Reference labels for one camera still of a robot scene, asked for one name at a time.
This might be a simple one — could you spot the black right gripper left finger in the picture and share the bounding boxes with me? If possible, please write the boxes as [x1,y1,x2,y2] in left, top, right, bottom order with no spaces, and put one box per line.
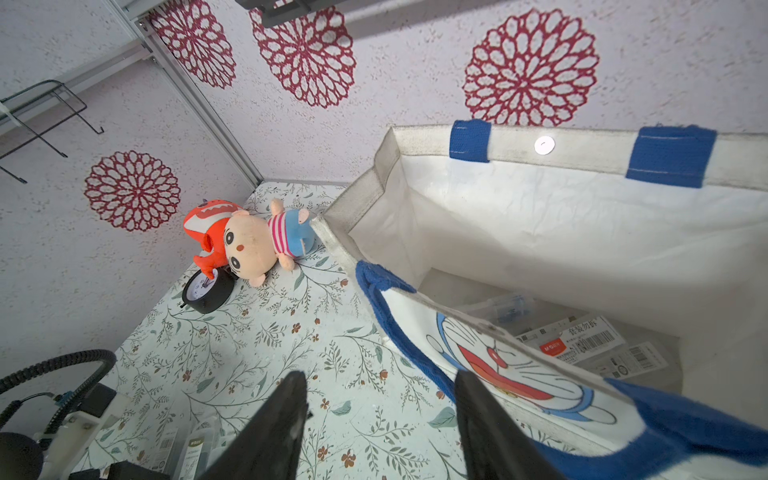
[201,371,309,480]

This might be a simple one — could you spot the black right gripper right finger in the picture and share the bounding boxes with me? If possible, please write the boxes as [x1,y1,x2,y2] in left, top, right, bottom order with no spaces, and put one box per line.
[454,371,563,480]

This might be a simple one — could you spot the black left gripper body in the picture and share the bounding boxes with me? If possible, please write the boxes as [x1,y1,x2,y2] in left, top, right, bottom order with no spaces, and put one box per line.
[68,461,171,480]

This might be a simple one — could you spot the clear case blue parts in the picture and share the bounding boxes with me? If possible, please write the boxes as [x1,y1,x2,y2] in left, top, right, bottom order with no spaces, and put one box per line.
[460,293,537,328]
[516,314,626,365]

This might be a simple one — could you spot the clear compass case gold label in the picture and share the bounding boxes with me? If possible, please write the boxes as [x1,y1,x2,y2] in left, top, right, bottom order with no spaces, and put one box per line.
[577,340,683,393]

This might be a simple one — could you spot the white Doraemon canvas bag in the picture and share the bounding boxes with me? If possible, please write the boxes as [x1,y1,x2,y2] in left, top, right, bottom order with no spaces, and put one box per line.
[313,120,767,479]

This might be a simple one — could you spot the black round alarm clock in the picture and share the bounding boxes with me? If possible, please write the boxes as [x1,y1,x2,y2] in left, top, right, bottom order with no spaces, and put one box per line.
[181,267,237,314]

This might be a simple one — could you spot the pink boy plush doll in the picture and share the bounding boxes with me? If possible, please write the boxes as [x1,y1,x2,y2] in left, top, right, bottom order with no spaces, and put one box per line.
[224,199,320,288]

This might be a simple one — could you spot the red plush toy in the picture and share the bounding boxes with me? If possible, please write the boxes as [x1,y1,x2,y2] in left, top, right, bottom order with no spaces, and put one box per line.
[183,200,241,280]

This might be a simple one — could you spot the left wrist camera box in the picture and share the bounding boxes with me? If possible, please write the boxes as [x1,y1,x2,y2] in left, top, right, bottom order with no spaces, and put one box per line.
[35,383,118,480]

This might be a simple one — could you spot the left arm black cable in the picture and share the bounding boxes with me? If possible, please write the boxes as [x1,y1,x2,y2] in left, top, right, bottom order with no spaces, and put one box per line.
[0,349,118,436]

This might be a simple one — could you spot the black wire wall rack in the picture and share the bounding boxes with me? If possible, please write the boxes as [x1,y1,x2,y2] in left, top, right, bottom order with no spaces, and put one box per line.
[1,79,105,185]

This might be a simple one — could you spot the grey slotted wall shelf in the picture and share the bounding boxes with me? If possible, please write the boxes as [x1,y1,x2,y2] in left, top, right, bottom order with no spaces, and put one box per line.
[236,0,337,28]

